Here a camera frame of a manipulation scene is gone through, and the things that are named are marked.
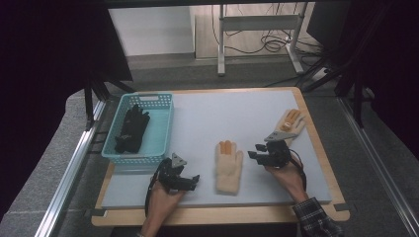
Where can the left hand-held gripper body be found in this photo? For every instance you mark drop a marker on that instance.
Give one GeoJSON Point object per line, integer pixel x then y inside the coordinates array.
{"type": "Point", "coordinates": [169, 174]}

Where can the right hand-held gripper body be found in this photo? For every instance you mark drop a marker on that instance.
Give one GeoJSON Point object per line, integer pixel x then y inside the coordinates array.
{"type": "Point", "coordinates": [278, 154]}

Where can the beige knit glove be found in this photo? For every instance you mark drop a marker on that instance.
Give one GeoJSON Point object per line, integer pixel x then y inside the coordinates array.
{"type": "Point", "coordinates": [228, 171]}
{"type": "Point", "coordinates": [298, 126]}

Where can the teal plastic basket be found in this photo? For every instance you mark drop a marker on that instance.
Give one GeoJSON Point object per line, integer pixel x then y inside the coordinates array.
{"type": "Point", "coordinates": [159, 131]}

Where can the black glove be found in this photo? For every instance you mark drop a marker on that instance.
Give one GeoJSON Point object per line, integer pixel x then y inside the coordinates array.
{"type": "Point", "coordinates": [135, 121]}
{"type": "Point", "coordinates": [128, 144]}

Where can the person's right hand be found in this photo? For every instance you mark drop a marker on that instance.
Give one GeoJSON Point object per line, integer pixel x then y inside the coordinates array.
{"type": "Point", "coordinates": [291, 179]}

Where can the person's left hand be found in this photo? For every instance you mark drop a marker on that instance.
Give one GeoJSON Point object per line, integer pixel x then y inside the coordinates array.
{"type": "Point", "coordinates": [161, 202]}

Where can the light grey foam mat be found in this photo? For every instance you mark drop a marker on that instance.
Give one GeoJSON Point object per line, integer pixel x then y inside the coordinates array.
{"type": "Point", "coordinates": [204, 118]}

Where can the white power strip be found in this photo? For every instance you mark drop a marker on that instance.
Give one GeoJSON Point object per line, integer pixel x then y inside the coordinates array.
{"type": "Point", "coordinates": [318, 74]}

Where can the black metal stand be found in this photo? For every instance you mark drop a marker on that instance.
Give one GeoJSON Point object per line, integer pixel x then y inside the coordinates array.
{"type": "Point", "coordinates": [358, 105]}

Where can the black tripod legs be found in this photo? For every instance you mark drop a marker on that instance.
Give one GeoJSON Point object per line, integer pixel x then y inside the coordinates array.
{"type": "Point", "coordinates": [88, 102]}

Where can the dark curtain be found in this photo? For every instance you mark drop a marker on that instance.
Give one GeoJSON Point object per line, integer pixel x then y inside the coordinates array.
{"type": "Point", "coordinates": [392, 65]}
{"type": "Point", "coordinates": [42, 82]}

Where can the white panel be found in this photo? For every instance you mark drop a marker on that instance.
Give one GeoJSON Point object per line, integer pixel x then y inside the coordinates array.
{"type": "Point", "coordinates": [151, 31]}

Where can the black corner bracket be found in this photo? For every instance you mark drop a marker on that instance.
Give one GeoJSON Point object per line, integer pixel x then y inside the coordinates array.
{"type": "Point", "coordinates": [98, 212]}
{"type": "Point", "coordinates": [342, 207]}

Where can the aluminium rail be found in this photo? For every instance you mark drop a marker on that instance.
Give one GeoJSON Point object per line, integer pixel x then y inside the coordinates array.
{"type": "Point", "coordinates": [378, 171]}
{"type": "Point", "coordinates": [66, 177]}

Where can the white metal stand frame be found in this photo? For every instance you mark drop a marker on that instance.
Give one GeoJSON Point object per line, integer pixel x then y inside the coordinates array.
{"type": "Point", "coordinates": [260, 22]}

